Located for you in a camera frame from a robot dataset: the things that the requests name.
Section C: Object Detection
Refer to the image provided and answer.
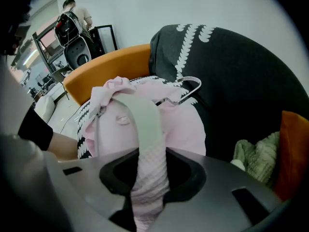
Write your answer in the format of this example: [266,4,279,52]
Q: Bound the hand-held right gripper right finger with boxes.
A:
[163,147,288,232]

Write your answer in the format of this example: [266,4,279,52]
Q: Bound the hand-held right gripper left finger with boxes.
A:
[43,147,141,232]

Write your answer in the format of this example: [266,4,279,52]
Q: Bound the pink garment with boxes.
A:
[84,76,207,232]

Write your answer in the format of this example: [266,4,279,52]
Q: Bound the orange couch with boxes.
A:
[63,43,309,202]

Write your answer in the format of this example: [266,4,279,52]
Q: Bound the person's bare leg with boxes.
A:
[44,131,79,161]

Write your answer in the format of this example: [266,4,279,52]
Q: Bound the green knit blanket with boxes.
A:
[232,130,281,187]

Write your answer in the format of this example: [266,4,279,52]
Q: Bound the person's black shorts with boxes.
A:
[18,106,54,151]

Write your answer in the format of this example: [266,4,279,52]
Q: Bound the white upholstered seat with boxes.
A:
[35,83,65,123]

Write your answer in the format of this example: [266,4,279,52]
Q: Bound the black white knit blanket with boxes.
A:
[77,24,309,160]

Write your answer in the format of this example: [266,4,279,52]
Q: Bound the metal shelf rack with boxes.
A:
[32,28,67,71]

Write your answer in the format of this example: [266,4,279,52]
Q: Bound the black glass-door cabinet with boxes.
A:
[89,24,118,56]

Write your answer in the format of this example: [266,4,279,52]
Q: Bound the black floor cable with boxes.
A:
[59,106,84,133]

